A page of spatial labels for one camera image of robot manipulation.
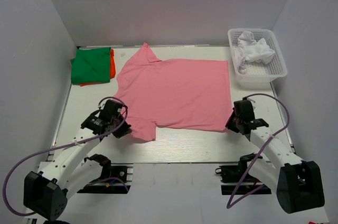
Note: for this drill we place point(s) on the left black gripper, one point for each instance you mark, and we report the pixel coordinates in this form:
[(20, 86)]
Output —
[(125, 130)]

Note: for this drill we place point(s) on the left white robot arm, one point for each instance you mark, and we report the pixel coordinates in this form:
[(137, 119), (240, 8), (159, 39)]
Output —
[(48, 191)]

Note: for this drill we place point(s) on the white plastic basket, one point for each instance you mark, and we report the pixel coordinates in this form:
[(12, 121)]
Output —
[(258, 73)]

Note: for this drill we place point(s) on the pink t shirt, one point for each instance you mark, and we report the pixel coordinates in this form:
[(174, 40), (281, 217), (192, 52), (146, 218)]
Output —
[(174, 93)]

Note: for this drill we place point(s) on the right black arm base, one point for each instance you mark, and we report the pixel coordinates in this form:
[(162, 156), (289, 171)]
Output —
[(230, 176)]

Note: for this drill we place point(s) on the orange folded t shirt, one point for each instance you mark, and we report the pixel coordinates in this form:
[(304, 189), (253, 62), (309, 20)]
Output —
[(112, 70)]

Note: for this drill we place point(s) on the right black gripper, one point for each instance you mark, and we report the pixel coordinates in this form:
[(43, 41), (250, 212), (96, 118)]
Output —
[(229, 124)]

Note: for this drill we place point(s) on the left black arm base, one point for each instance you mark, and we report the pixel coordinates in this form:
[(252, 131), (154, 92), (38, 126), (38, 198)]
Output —
[(117, 179)]

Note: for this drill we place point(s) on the white crumpled t shirt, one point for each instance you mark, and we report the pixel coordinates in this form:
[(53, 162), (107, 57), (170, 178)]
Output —
[(249, 50)]

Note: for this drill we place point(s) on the green folded t shirt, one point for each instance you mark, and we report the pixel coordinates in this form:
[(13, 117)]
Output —
[(91, 66)]

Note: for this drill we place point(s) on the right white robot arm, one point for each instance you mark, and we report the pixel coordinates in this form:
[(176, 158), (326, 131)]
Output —
[(297, 183)]

